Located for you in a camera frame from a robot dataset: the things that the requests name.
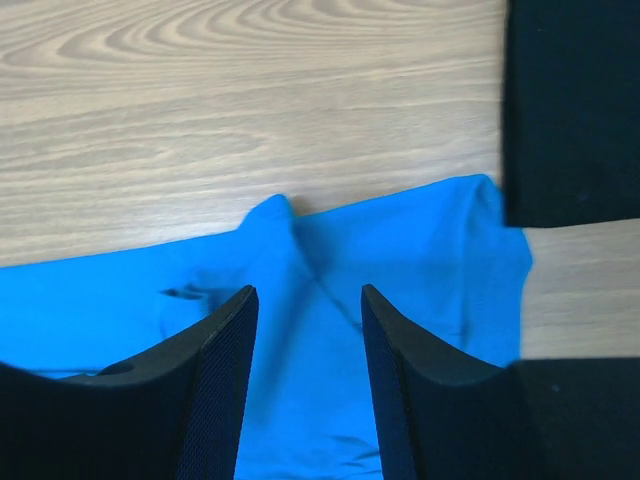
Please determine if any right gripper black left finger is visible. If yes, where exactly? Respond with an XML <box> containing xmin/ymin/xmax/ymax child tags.
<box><xmin>1</xmin><ymin>286</ymin><xmax>259</xmax><ymax>479</ymax></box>

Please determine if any blue t-shirt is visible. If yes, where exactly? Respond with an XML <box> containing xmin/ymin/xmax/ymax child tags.
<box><xmin>1</xmin><ymin>175</ymin><xmax>532</xmax><ymax>479</ymax></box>

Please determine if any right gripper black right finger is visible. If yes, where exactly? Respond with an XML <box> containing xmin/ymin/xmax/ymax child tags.
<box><xmin>361</xmin><ymin>286</ymin><xmax>639</xmax><ymax>479</ymax></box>

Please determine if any folded black t-shirt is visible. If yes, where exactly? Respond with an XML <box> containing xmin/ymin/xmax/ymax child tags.
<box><xmin>501</xmin><ymin>0</ymin><xmax>639</xmax><ymax>228</ymax></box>

